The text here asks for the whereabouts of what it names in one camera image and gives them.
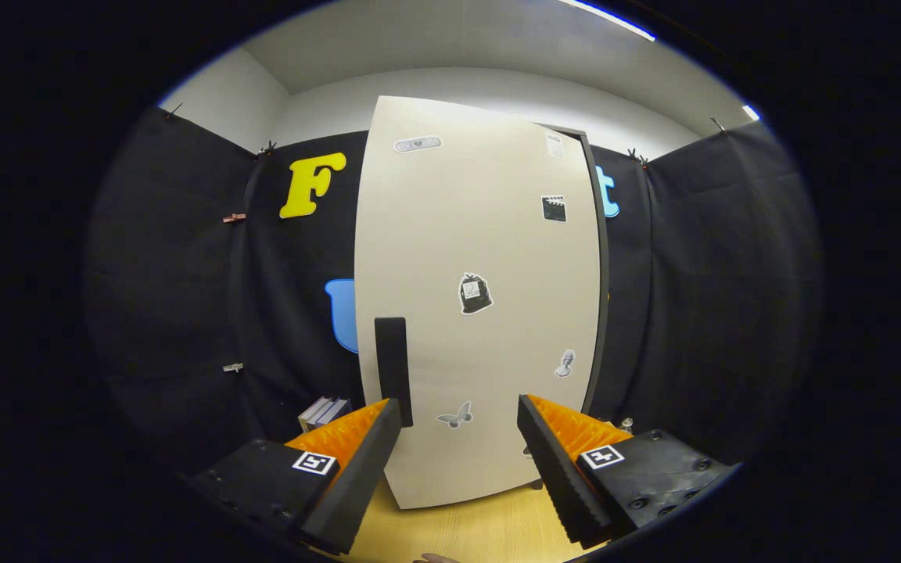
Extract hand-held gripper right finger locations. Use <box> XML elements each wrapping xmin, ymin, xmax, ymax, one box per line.
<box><xmin>517</xmin><ymin>393</ymin><xmax>737</xmax><ymax>548</ymax></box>

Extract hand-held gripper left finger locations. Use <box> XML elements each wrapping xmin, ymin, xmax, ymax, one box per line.
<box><xmin>185</xmin><ymin>397</ymin><xmax>403</xmax><ymax>556</ymax></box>

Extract black door handle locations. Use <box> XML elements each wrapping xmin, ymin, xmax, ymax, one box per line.
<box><xmin>374</xmin><ymin>317</ymin><xmax>415</xmax><ymax>429</ymax></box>

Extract grey shoe cabinet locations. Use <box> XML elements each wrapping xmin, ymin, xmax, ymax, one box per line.
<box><xmin>540</xmin><ymin>124</ymin><xmax>612</xmax><ymax>492</ymax></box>

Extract beige shoe cabinet door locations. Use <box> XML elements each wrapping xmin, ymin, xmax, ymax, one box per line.
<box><xmin>353</xmin><ymin>95</ymin><xmax>604</xmax><ymax>511</ymax></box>

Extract black backdrop cloth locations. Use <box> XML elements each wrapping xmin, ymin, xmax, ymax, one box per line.
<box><xmin>83</xmin><ymin>106</ymin><xmax>823</xmax><ymax>478</ymax></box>

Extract long ceiling light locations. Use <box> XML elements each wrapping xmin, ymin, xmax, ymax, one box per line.
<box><xmin>558</xmin><ymin>0</ymin><xmax>657</xmax><ymax>41</ymax></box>

